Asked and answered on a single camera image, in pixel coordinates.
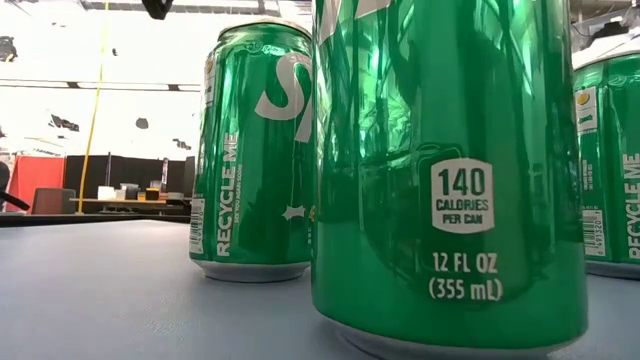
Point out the green Sprite can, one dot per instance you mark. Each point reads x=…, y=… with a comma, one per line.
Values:
x=255, y=175
x=450, y=150
x=615, y=175

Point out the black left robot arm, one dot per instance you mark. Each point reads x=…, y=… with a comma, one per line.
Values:
x=157, y=7

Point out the black monitor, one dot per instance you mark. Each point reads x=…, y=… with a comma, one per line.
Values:
x=180, y=175
x=147, y=172

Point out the yellow black box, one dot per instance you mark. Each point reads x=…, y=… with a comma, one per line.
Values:
x=152, y=194

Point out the black ceiling-hung device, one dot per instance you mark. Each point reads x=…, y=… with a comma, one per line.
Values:
x=142, y=123
x=7, y=48

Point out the ceiling light fixture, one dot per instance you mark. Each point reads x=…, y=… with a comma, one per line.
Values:
x=225, y=9

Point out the wooden desk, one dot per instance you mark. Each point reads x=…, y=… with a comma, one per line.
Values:
x=125, y=201

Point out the white box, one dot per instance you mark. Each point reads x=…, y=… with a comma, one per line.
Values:
x=106, y=193

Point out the grey hanging bar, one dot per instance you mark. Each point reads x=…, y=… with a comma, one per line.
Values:
x=125, y=86

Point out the black partition panel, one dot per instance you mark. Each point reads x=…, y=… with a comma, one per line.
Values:
x=90, y=172

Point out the brown box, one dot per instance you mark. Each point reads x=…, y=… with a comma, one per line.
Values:
x=52, y=201

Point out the red partition panel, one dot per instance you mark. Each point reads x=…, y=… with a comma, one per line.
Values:
x=35, y=180

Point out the black metal table frame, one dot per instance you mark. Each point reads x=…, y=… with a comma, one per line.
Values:
x=75, y=219

